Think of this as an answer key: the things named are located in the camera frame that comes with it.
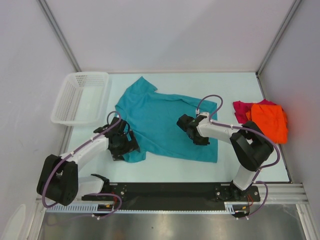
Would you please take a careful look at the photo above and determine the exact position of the white slotted cable duct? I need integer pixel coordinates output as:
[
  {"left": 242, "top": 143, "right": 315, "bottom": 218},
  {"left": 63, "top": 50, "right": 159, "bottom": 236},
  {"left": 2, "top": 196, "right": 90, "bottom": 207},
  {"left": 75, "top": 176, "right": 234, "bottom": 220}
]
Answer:
[{"left": 46, "top": 203, "right": 248, "bottom": 214}]

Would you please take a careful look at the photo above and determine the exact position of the aluminium frame rail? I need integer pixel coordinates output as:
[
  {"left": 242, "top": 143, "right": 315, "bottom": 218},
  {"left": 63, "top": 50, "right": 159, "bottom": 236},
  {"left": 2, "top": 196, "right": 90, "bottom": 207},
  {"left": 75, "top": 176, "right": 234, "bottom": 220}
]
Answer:
[{"left": 44, "top": 182, "right": 307, "bottom": 206}]

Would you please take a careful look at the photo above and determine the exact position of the teal t shirt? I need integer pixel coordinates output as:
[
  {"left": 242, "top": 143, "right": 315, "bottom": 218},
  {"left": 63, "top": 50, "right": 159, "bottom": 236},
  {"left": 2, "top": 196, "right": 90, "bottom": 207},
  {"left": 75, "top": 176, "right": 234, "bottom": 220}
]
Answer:
[{"left": 115, "top": 77, "right": 218, "bottom": 163}]

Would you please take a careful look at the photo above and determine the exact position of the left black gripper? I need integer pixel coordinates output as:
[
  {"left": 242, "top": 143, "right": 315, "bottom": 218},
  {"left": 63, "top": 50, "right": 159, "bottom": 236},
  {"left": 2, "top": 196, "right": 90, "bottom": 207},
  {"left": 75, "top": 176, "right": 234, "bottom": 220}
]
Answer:
[{"left": 109, "top": 130, "right": 140, "bottom": 161}]

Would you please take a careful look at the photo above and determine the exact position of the magenta folded t shirt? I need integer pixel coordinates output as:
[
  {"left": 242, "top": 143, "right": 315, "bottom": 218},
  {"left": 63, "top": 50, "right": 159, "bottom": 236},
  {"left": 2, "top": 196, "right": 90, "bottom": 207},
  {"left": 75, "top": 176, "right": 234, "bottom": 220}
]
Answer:
[{"left": 232, "top": 99, "right": 276, "bottom": 124}]

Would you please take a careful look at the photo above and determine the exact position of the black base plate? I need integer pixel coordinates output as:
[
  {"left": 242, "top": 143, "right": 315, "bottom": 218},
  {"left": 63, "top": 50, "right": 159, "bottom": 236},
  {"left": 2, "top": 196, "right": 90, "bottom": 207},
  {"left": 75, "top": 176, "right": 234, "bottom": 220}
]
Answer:
[{"left": 81, "top": 181, "right": 261, "bottom": 211}]

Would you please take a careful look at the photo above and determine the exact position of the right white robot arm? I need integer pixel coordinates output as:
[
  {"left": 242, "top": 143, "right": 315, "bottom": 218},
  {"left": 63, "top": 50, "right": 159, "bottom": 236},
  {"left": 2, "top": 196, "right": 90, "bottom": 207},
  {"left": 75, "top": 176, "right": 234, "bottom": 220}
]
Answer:
[{"left": 176, "top": 112, "right": 275, "bottom": 201}]

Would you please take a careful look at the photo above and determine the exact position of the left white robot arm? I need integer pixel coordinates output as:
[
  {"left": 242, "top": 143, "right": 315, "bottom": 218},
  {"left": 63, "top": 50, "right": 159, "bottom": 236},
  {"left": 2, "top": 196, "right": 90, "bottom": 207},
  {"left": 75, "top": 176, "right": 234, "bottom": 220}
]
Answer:
[{"left": 36, "top": 116, "right": 140, "bottom": 208}]

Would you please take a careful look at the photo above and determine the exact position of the orange folded t shirt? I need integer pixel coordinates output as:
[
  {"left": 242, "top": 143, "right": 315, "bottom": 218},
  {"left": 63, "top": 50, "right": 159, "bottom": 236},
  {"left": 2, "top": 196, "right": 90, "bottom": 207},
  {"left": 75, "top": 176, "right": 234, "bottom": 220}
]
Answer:
[{"left": 246, "top": 103, "right": 289, "bottom": 144}]

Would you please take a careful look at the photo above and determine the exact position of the white plastic basket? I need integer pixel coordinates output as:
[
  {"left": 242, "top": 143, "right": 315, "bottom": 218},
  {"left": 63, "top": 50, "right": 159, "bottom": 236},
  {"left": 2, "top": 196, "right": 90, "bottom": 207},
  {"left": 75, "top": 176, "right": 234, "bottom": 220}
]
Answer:
[{"left": 50, "top": 71, "right": 112, "bottom": 127}]

